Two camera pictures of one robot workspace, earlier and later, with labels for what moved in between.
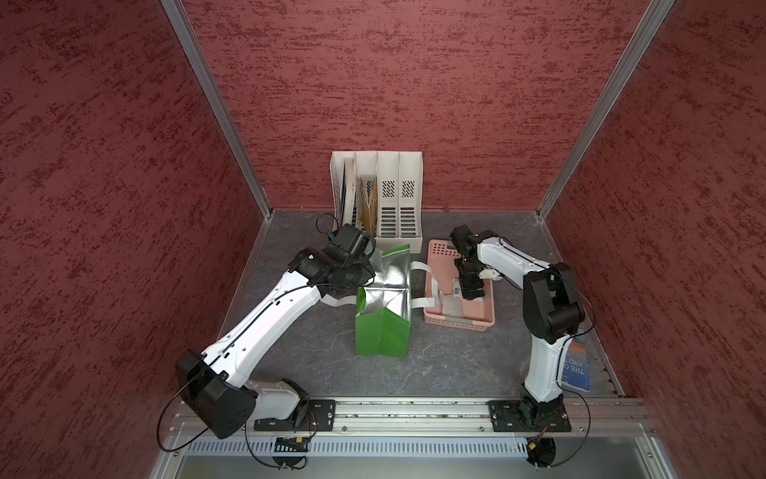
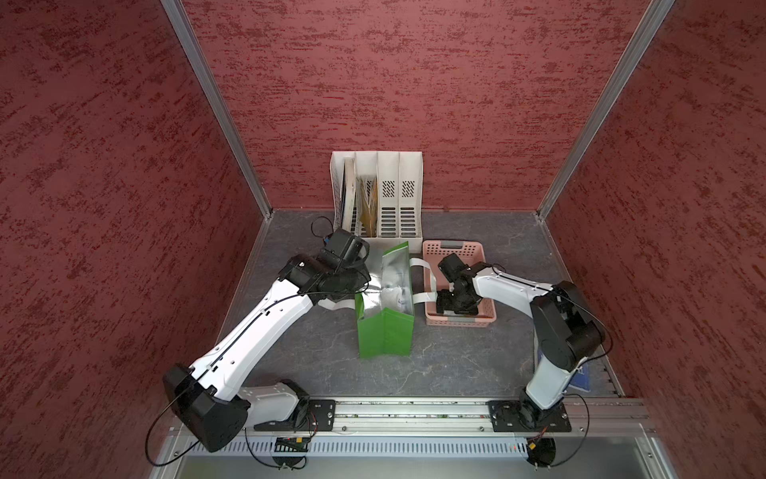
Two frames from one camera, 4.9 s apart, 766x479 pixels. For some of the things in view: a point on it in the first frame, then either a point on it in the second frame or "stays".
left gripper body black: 359,271 stays
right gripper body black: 470,275 → 455,300
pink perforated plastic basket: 441,272 stays
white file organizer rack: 379,193 stays
